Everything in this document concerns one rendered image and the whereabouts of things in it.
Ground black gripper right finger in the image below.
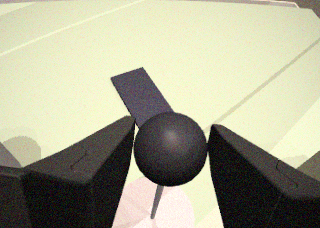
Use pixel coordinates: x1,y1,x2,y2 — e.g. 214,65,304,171
207,124,320,228

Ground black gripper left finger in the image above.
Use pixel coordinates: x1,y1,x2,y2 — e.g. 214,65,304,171
0,115,136,228

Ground dark grey flat rectangular slab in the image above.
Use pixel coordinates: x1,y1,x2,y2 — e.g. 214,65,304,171
111,68,173,129

